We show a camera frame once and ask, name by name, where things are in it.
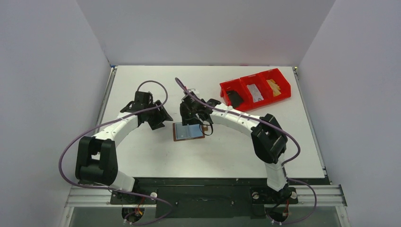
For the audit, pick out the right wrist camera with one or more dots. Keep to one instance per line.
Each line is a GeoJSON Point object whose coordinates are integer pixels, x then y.
{"type": "Point", "coordinates": [194, 92]}

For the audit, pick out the aluminium rail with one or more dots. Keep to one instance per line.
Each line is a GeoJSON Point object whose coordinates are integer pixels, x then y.
{"type": "Point", "coordinates": [327, 195]}

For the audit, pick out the brown leather card holder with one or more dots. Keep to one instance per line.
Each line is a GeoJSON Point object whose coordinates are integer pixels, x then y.
{"type": "Point", "coordinates": [188, 132]}

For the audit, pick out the red bin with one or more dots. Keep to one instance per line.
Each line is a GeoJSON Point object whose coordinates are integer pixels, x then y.
{"type": "Point", "coordinates": [238, 86]}
{"type": "Point", "coordinates": [260, 91]}
{"type": "Point", "coordinates": [278, 77]}

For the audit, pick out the gold card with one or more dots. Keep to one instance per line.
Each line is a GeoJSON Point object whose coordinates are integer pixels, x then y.
{"type": "Point", "coordinates": [273, 84]}
{"type": "Point", "coordinates": [276, 92]}

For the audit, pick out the red right bin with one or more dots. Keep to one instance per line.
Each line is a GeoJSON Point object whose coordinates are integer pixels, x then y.
{"type": "Point", "coordinates": [278, 77]}

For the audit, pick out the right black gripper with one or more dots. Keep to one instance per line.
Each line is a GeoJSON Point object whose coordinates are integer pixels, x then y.
{"type": "Point", "coordinates": [192, 113]}

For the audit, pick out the red middle bin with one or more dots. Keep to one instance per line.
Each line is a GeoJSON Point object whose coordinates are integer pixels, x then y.
{"type": "Point", "coordinates": [260, 91]}

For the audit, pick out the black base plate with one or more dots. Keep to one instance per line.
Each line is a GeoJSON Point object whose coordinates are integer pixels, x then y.
{"type": "Point", "coordinates": [156, 198]}

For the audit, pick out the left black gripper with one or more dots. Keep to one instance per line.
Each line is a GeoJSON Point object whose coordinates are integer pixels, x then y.
{"type": "Point", "coordinates": [162, 116]}

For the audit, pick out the black VIP card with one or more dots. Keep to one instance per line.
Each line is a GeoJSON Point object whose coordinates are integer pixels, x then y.
{"type": "Point", "coordinates": [234, 98]}

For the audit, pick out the gold card in bin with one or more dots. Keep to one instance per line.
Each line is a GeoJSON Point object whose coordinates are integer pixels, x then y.
{"type": "Point", "coordinates": [273, 84]}

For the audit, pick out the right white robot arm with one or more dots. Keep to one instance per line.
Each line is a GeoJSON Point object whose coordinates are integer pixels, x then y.
{"type": "Point", "coordinates": [268, 143]}

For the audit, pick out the red left bin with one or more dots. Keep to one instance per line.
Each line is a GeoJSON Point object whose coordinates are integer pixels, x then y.
{"type": "Point", "coordinates": [238, 86]}

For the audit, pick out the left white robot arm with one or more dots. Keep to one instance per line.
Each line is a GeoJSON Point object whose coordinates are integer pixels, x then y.
{"type": "Point", "coordinates": [97, 156]}

